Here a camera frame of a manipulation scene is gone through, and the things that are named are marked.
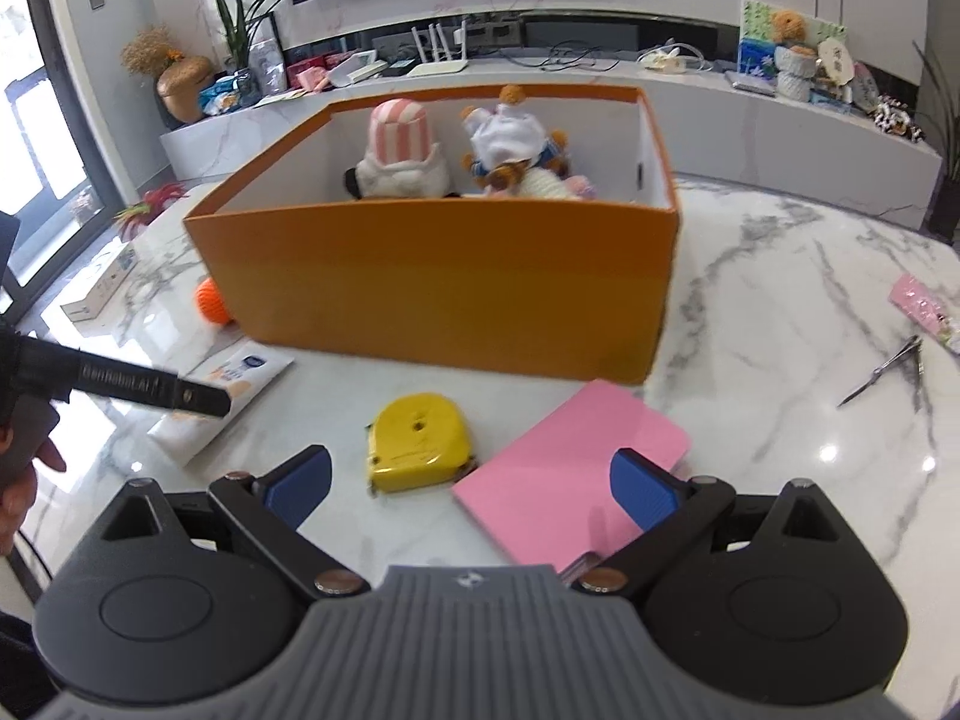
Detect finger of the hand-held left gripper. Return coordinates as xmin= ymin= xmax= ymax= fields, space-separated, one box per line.
xmin=15 ymin=334 xmax=233 ymax=419

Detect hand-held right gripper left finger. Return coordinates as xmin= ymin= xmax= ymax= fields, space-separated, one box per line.
xmin=100 ymin=444 xmax=370 ymax=599

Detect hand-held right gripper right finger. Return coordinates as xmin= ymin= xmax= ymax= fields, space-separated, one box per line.
xmin=571 ymin=448 xmax=842 ymax=595

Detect pink notebook case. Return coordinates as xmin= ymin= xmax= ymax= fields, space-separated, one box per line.
xmin=452 ymin=379 xmax=692 ymax=578

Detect orange cardboard box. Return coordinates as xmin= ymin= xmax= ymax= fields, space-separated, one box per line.
xmin=184 ymin=85 xmax=682 ymax=385

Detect pink striped white plush toy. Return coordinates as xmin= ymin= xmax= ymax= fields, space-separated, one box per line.
xmin=343 ymin=97 xmax=451 ymax=201

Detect brown teddy bear plush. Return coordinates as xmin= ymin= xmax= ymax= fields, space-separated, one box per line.
xmin=459 ymin=84 xmax=571 ymax=196

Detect person's left hand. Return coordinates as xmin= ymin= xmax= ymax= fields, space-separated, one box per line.
xmin=0 ymin=436 xmax=67 ymax=560

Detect white carton box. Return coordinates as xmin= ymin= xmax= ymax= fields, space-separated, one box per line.
xmin=60 ymin=240 xmax=136 ymax=325

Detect white printed packet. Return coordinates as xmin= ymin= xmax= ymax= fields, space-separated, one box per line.
xmin=150 ymin=341 xmax=295 ymax=466

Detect red orange crocheted toy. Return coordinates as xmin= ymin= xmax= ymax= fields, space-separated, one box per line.
xmin=195 ymin=277 xmax=239 ymax=329

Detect yellow tape measure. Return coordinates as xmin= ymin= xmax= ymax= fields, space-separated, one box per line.
xmin=365 ymin=392 xmax=477 ymax=496

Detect red feathery plant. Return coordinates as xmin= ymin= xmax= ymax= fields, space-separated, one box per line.
xmin=112 ymin=181 xmax=197 ymax=241

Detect window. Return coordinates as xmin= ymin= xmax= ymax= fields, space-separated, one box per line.
xmin=0 ymin=0 xmax=98 ymax=301

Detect metal scissors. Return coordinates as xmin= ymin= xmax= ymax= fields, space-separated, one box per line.
xmin=838 ymin=334 xmax=925 ymax=407

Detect brown round vase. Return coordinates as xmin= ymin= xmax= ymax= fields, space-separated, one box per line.
xmin=155 ymin=55 xmax=215 ymax=125

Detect blue white snack packets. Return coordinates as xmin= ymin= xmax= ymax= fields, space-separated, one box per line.
xmin=197 ymin=75 xmax=248 ymax=117

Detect cream knitted toy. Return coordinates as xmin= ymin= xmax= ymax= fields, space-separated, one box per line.
xmin=517 ymin=167 xmax=582 ymax=201

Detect dried yellow flowers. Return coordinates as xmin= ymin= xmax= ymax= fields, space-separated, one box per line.
xmin=120 ymin=24 xmax=181 ymax=77

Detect pink flat packet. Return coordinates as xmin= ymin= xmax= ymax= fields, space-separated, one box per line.
xmin=889 ymin=274 xmax=960 ymax=353

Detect pink gift boxes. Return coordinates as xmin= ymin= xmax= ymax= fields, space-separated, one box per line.
xmin=287 ymin=52 xmax=353 ymax=95

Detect white television cabinet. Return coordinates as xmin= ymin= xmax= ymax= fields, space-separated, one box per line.
xmin=160 ymin=11 xmax=942 ymax=230

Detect green leafy plant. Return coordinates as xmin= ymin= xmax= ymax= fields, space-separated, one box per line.
xmin=212 ymin=0 xmax=290 ymax=76

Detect white tablet device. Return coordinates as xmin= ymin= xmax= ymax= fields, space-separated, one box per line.
xmin=330 ymin=50 xmax=387 ymax=87

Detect white router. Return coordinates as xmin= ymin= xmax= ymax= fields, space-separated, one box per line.
xmin=406 ymin=19 xmax=472 ymax=77

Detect teddy bear on shelf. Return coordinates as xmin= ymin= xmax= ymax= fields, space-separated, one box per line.
xmin=772 ymin=45 xmax=818 ymax=104

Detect black white cow figurine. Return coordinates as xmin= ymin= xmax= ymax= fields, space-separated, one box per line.
xmin=874 ymin=94 xmax=927 ymax=143

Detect decorated round plate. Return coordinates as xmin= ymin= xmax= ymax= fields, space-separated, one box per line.
xmin=851 ymin=64 xmax=882 ymax=115

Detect blue green painting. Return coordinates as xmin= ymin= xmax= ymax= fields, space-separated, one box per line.
xmin=737 ymin=0 xmax=848 ymax=83

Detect round paper fan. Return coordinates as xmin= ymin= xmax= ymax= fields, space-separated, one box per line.
xmin=814 ymin=37 xmax=856 ymax=87

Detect small brown teddy bear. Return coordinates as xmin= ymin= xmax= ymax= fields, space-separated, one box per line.
xmin=772 ymin=7 xmax=811 ymax=46

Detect black picture frame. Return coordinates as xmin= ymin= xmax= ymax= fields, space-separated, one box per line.
xmin=247 ymin=11 xmax=287 ymax=95

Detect white corded device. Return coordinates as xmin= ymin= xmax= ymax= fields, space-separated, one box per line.
xmin=637 ymin=45 xmax=706 ymax=74

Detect black cables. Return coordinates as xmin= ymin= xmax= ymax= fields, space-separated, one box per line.
xmin=517 ymin=41 xmax=638 ymax=72

